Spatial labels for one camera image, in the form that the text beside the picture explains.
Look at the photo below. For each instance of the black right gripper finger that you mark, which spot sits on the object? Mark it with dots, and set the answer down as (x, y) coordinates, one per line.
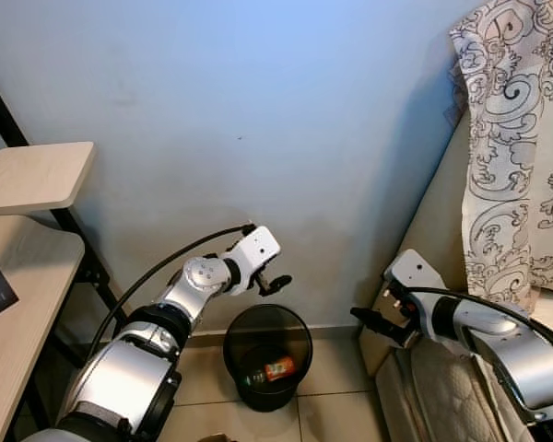
(367, 315)
(378, 329)

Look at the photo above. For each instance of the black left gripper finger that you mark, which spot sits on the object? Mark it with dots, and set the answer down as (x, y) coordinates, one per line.
(278, 284)

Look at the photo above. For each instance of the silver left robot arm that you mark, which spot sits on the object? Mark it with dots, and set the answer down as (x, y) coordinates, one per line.
(129, 378)

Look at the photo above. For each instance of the black waste bin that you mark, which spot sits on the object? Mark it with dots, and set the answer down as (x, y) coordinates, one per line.
(295, 331)

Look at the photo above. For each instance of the orange packet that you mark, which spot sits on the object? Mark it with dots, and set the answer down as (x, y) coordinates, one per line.
(281, 369)

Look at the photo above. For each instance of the green bottle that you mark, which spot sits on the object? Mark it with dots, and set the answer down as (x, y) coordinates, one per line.
(253, 378)

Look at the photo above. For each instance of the beige pillow black swirl pattern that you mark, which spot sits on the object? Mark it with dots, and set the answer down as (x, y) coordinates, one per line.
(516, 138)

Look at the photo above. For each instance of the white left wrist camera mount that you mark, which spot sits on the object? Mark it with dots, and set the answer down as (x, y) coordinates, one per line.
(258, 249)

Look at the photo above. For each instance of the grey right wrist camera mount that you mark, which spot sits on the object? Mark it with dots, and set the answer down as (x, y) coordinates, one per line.
(413, 272)

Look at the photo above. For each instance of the beige bed frame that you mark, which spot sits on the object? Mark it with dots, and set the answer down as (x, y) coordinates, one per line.
(438, 212)

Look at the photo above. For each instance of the light wood desk black frame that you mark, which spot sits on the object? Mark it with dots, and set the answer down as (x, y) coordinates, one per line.
(28, 175)

